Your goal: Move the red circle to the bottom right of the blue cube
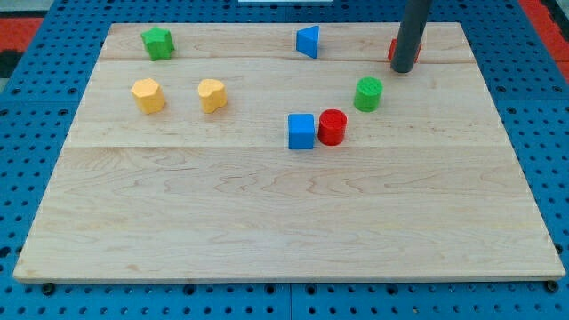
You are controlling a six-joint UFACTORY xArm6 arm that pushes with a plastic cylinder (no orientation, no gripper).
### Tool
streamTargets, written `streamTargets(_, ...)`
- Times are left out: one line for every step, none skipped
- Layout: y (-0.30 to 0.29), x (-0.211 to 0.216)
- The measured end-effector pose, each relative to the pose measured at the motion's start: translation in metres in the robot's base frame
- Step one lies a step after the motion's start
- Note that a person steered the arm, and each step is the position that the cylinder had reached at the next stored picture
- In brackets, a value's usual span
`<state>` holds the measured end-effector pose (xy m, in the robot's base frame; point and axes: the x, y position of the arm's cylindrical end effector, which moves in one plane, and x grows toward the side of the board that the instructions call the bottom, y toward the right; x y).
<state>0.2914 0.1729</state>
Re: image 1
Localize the red block behind rod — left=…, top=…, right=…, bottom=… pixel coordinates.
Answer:
left=387, top=38, right=422, bottom=63

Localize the yellow hexagon block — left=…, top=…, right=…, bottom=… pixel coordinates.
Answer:
left=131, top=78, right=165, bottom=115

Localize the red cylinder block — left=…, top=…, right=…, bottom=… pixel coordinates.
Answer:
left=317, top=108, right=348, bottom=146

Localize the green cylinder block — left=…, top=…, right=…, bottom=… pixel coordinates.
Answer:
left=353, top=76, right=383, bottom=112

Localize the green star block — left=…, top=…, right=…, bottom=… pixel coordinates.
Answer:
left=140, top=27, right=175, bottom=60

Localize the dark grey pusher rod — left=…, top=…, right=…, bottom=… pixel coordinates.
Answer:
left=391, top=0, right=432, bottom=74

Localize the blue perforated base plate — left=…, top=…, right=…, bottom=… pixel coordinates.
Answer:
left=1, top=1, right=568, bottom=319

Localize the blue triangle block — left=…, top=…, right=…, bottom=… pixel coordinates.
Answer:
left=295, top=26, right=319, bottom=59

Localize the blue cube block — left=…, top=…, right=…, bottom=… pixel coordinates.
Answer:
left=287, top=114, right=316, bottom=149

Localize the light wooden board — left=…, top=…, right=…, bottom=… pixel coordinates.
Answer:
left=13, top=22, right=565, bottom=284

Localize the yellow heart block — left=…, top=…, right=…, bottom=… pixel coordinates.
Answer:
left=197, top=79, right=228, bottom=113

